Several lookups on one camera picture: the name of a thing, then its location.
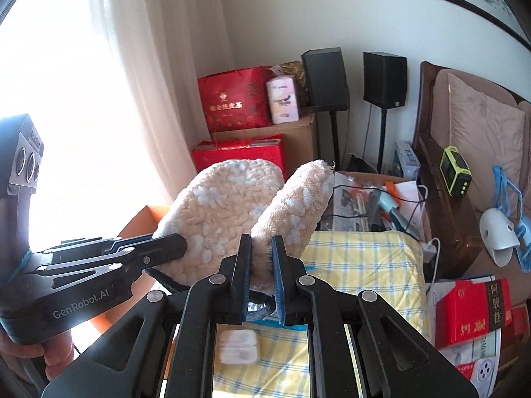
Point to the white earphone case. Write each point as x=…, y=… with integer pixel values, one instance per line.
x=238, y=346

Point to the white handheld massager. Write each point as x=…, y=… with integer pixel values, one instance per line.
x=495, y=232

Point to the red chocolate gift bag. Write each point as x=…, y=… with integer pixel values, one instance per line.
x=240, y=153

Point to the orange cardboard box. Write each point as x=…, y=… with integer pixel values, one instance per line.
x=149, y=212

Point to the green portable radio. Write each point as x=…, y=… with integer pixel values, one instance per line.
x=455, y=172

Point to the fluffy beige oven mitt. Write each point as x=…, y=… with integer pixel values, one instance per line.
x=215, y=215

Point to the brown sofa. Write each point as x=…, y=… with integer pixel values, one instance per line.
x=452, y=224

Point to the blue and white carton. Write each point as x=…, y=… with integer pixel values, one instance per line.
x=406, y=157

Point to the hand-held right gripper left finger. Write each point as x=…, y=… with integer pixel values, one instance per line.
x=246, y=273

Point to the red and black box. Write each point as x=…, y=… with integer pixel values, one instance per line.
x=464, y=315

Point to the black speaker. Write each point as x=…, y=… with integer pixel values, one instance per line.
x=383, y=78
x=325, y=78

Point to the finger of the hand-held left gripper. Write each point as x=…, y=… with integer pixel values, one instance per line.
x=91, y=245
x=166, y=245

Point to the gold patterned bag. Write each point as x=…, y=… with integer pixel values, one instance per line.
x=294, y=70

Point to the stack of papers and books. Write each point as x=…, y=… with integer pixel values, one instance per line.
x=481, y=348

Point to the white curtain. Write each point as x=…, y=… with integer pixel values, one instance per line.
x=166, y=70

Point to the brown cardboard box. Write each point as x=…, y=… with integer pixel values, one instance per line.
x=298, y=141

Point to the large beige cushion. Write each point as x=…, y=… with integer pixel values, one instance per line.
x=485, y=132

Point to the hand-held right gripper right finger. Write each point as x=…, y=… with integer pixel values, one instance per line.
x=277, y=277

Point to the white and blue gadget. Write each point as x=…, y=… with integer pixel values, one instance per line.
x=504, y=186

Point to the person's left hand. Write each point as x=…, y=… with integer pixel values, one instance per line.
x=54, y=365

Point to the black speaker stand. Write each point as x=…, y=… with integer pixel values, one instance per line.
x=383, y=141
x=334, y=141

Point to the dark red gift bag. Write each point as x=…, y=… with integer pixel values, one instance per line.
x=232, y=99

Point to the cardboard box of clutter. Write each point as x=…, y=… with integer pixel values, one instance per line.
x=356, y=199

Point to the white round-holed plug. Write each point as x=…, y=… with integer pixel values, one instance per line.
x=481, y=370

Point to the yellow plaid cloth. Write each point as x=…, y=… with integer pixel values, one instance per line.
x=365, y=253

